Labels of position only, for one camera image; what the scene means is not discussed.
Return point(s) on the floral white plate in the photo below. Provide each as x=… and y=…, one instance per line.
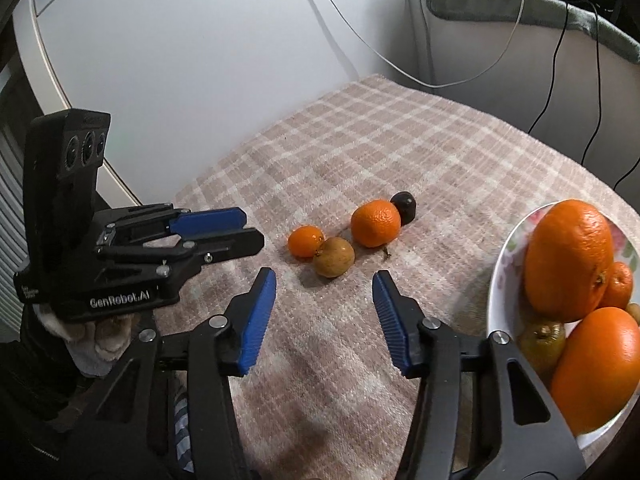
x=505, y=280

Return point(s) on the beige plaid blanket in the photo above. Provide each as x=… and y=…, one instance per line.
x=375, y=150

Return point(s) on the small smooth orange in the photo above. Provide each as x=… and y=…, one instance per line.
x=305, y=242

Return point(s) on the large orange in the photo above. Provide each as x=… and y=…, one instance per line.
x=597, y=370
x=567, y=260

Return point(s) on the person's left hand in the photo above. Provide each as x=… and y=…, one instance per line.
x=97, y=345

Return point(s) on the yellow-brown round fruit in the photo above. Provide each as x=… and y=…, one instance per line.
x=635, y=312
x=334, y=258

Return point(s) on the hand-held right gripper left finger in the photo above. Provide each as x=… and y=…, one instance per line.
x=257, y=320

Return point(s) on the grey cloth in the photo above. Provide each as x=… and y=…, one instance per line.
x=525, y=10

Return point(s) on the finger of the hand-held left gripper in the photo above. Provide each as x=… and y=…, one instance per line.
x=225, y=245
x=210, y=221

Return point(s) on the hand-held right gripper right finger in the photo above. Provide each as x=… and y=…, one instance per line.
x=390, y=320

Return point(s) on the person's left forearm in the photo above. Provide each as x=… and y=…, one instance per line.
x=40, y=385

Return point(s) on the bumpy mandarin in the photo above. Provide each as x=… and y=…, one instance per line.
x=375, y=223
x=617, y=287

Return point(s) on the grey slatted panel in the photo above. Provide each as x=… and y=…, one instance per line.
x=12, y=220

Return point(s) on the blue striped clothing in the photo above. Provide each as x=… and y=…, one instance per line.
x=181, y=435

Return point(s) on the green-brown round fruit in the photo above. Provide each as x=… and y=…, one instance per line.
x=540, y=347

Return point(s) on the dark purple fruit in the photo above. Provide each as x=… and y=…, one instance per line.
x=404, y=207

